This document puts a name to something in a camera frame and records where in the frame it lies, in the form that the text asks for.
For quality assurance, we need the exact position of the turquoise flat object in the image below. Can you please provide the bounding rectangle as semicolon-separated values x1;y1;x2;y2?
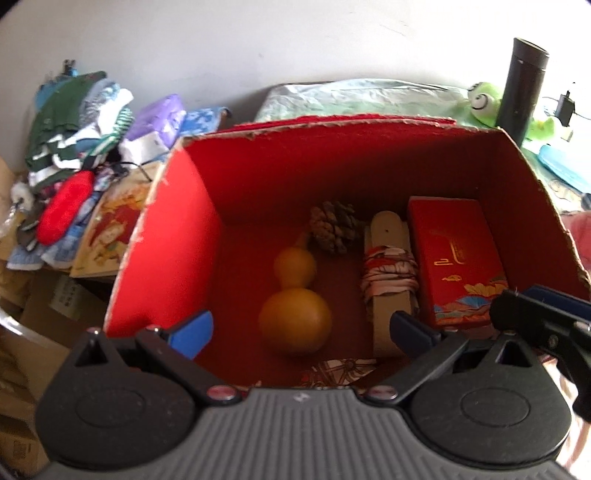
537;144;591;195

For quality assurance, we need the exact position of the light green bedding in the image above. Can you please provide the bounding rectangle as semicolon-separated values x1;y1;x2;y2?
254;78;472;124

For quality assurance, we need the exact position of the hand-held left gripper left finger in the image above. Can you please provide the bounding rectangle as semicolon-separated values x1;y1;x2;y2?
69;310;242;408

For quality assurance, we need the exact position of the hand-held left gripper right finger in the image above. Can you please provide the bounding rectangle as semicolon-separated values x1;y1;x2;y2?
366;311;546;408

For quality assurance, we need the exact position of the blue floral fabric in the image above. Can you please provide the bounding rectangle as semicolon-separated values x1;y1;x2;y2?
181;106;232;140

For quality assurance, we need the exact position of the pink red cloth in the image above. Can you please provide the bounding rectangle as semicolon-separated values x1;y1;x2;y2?
560;211;591;274

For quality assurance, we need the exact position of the yellow gourd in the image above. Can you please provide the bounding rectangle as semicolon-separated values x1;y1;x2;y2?
257;232;334;356

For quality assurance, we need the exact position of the red gift box gold print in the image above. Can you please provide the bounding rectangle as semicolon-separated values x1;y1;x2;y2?
407;196;509;330

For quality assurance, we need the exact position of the black charger adapter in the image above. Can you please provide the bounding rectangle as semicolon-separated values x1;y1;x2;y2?
553;91;577;127

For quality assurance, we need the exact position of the black cable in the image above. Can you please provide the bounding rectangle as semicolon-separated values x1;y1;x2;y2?
108;159;153;183

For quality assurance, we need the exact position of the red white patterned cloth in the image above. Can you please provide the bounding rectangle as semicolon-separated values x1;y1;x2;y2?
300;357;380;389

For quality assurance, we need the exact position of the brown cardboard box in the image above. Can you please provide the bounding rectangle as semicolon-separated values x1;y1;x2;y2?
0;272;109;467

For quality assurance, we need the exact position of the pile of folded clothes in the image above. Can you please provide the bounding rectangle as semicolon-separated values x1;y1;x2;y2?
24;69;136;188

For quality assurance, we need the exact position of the purple printed package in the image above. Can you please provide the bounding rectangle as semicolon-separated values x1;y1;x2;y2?
124;93;186;163

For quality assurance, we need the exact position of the brown pine cone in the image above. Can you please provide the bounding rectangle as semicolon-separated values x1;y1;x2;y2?
308;200;369;254

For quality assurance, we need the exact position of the green frog plush toy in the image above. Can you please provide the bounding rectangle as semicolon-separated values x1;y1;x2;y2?
463;80;560;143

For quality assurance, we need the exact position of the red plush pouch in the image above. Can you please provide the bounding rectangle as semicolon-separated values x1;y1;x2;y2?
36;170;96;246

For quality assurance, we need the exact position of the illustrated picture book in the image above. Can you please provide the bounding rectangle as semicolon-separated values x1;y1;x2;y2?
69;176;158;281

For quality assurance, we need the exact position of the red cardboard box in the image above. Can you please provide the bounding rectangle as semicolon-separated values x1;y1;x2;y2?
104;115;591;389

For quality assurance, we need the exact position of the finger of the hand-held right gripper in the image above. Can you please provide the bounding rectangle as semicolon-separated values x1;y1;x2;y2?
489;284;591;419

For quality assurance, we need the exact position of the dark thermos bottle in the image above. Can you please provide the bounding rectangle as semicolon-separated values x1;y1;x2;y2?
496;37;551;149

